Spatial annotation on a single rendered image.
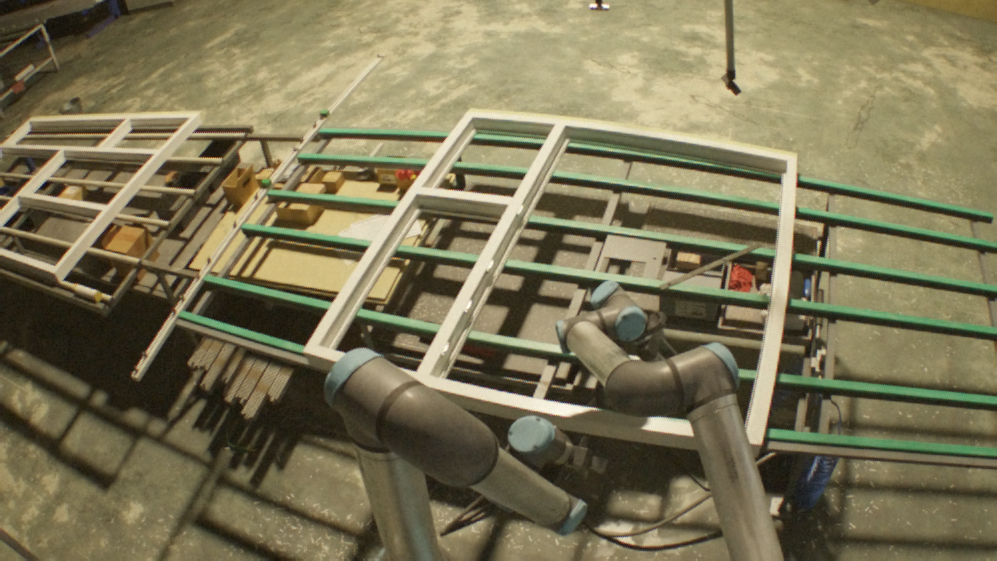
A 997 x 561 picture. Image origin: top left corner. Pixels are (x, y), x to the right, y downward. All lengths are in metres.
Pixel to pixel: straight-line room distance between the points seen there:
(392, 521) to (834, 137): 4.36
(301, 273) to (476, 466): 2.31
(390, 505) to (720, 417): 0.67
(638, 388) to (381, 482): 0.57
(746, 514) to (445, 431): 0.69
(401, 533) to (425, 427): 0.36
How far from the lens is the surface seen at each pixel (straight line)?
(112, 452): 4.07
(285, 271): 3.36
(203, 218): 4.00
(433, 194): 2.99
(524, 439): 1.60
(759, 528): 1.51
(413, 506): 1.30
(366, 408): 1.09
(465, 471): 1.09
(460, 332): 2.51
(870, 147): 5.19
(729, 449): 1.51
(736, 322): 2.87
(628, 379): 1.54
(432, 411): 1.06
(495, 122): 3.39
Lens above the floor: 2.68
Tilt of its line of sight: 42 degrees down
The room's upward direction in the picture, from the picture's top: 9 degrees counter-clockwise
